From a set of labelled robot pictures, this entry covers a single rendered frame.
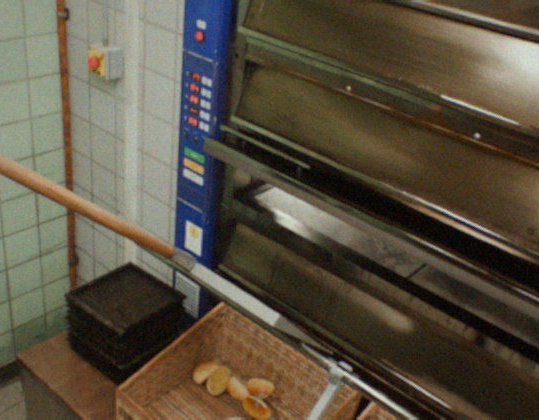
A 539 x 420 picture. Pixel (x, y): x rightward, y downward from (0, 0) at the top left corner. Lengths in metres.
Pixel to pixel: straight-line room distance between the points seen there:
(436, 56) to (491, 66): 0.13
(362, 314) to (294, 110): 0.61
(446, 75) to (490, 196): 0.29
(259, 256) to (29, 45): 1.12
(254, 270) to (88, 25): 1.04
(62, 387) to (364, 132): 1.27
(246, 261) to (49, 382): 0.75
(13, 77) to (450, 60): 1.60
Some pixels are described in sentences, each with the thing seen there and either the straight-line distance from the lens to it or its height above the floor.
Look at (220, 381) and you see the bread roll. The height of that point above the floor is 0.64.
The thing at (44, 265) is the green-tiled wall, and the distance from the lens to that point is 3.05.
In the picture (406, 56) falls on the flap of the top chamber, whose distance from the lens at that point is 1.67.
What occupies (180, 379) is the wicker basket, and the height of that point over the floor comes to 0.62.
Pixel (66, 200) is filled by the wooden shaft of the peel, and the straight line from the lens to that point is 1.30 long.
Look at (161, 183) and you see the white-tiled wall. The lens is 2.43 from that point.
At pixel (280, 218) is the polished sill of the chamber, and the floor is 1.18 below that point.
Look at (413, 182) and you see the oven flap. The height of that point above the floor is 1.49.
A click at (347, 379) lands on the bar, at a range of 1.58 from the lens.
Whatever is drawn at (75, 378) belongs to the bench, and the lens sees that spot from 2.40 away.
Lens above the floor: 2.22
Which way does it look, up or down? 29 degrees down
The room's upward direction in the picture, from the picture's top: 7 degrees clockwise
